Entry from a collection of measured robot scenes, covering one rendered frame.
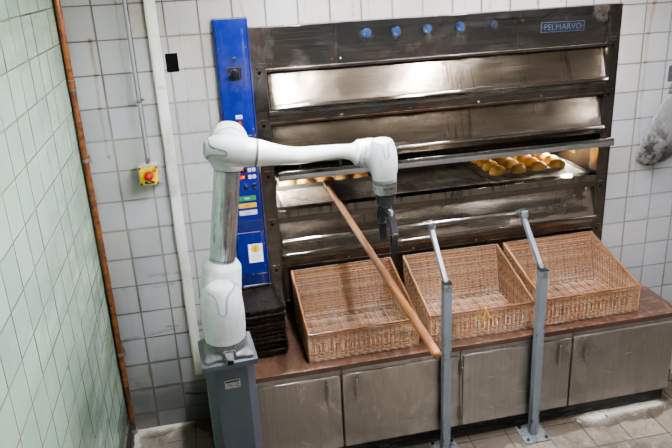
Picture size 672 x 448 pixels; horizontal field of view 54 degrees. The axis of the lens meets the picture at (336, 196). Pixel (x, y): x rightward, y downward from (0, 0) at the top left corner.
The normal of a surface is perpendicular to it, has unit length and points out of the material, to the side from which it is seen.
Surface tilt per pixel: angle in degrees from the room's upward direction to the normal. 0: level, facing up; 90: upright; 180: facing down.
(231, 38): 90
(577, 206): 70
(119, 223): 90
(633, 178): 90
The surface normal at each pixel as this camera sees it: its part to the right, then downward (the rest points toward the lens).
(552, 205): 0.18, -0.03
